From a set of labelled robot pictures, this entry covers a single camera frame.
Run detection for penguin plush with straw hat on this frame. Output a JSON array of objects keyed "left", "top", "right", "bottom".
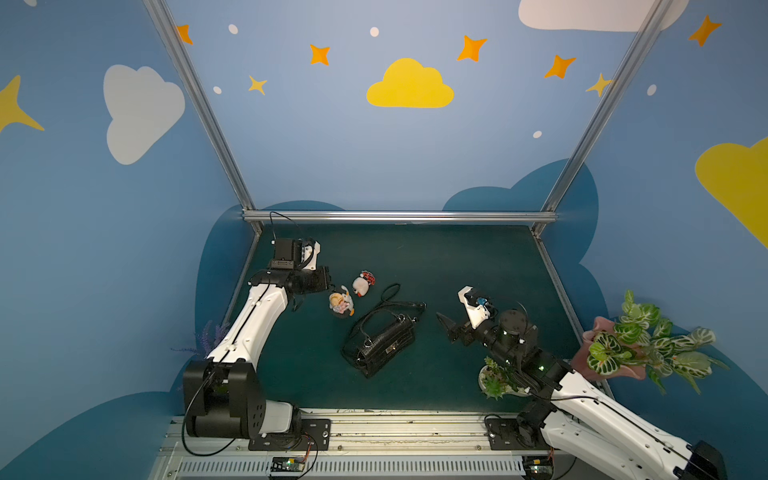
[{"left": 328, "top": 285, "right": 355, "bottom": 318}]

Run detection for black crocodile leather handbag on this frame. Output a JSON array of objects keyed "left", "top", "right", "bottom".
[{"left": 340, "top": 283, "right": 427, "bottom": 379}]

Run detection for white red plush charm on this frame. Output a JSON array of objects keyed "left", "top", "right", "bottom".
[{"left": 352, "top": 270, "right": 376, "bottom": 297}]

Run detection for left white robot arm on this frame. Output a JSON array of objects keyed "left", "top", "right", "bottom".
[{"left": 183, "top": 238, "right": 330, "bottom": 447}]

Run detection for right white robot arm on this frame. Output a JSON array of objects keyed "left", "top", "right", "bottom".
[{"left": 437, "top": 306, "right": 728, "bottom": 479}]

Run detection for small green plant white pot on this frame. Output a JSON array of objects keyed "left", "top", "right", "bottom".
[{"left": 478, "top": 357, "right": 528, "bottom": 400}]

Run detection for lavender plant in white pot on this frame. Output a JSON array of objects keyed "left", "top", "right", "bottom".
[{"left": 172, "top": 320, "right": 231, "bottom": 372}]

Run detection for right green circuit board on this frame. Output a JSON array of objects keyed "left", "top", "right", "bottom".
[{"left": 522, "top": 456, "right": 554, "bottom": 480}]

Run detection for green circuit board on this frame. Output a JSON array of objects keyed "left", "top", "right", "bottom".
[
  {"left": 522, "top": 456, "right": 554, "bottom": 480},
  {"left": 269, "top": 457, "right": 306, "bottom": 475}
]

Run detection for pink vase with green leaves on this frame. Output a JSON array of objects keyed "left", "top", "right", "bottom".
[{"left": 570, "top": 290, "right": 728, "bottom": 394}]

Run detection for left green circuit board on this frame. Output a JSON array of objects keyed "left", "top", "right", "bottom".
[{"left": 269, "top": 457, "right": 306, "bottom": 475}]

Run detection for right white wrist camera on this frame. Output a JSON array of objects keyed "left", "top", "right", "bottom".
[{"left": 458, "top": 286, "right": 497, "bottom": 330}]

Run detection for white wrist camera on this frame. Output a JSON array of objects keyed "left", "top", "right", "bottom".
[
  {"left": 298, "top": 238, "right": 321, "bottom": 271},
  {"left": 458, "top": 286, "right": 497, "bottom": 330}
]

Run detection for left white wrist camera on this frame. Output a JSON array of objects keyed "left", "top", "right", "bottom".
[{"left": 298, "top": 238, "right": 321, "bottom": 271}]

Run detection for aluminium back frame bar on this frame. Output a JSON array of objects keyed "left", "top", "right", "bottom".
[{"left": 243, "top": 210, "right": 557, "bottom": 224}]

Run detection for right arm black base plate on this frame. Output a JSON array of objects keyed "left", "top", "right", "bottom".
[{"left": 483, "top": 414, "right": 547, "bottom": 451}]

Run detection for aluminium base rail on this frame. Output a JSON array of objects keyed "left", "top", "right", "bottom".
[{"left": 146, "top": 406, "right": 667, "bottom": 480}]

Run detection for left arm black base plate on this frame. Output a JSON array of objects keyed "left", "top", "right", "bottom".
[{"left": 248, "top": 418, "right": 332, "bottom": 451}]

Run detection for aluminium right frame post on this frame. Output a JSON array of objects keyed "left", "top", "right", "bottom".
[{"left": 541, "top": 0, "right": 673, "bottom": 216}]

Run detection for aluminium frame post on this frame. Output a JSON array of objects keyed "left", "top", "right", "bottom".
[
  {"left": 541, "top": 0, "right": 673, "bottom": 216},
  {"left": 143, "top": 0, "right": 263, "bottom": 235}
]

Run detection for aluminium left frame post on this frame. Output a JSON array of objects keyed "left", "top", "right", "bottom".
[{"left": 143, "top": 0, "right": 263, "bottom": 235}]

